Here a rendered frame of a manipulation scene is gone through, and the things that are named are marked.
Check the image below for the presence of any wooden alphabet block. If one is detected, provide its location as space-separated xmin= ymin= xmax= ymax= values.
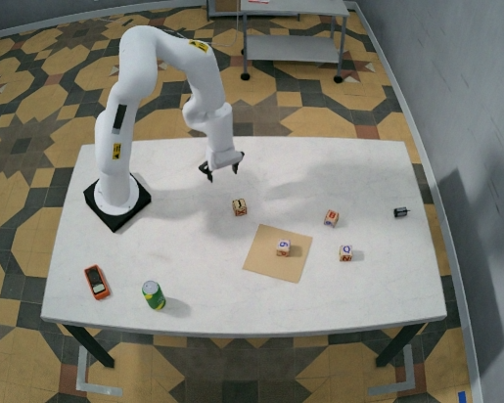
xmin=339 ymin=245 xmax=353 ymax=261
xmin=324 ymin=209 xmax=340 ymax=228
xmin=232 ymin=199 xmax=247 ymax=216

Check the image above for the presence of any tan cardboard block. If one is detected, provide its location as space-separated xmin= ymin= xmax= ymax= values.
xmin=276 ymin=239 xmax=291 ymax=257

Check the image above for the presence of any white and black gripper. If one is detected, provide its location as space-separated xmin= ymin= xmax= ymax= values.
xmin=198 ymin=145 xmax=240 ymax=183

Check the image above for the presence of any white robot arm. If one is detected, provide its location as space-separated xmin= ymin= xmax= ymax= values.
xmin=94 ymin=25 xmax=243 ymax=216

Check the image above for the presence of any green soda can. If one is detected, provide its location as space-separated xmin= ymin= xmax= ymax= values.
xmin=142 ymin=280 xmax=165 ymax=310

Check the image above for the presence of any tan square mat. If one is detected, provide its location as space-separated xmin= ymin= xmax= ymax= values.
xmin=242 ymin=224 xmax=312 ymax=284

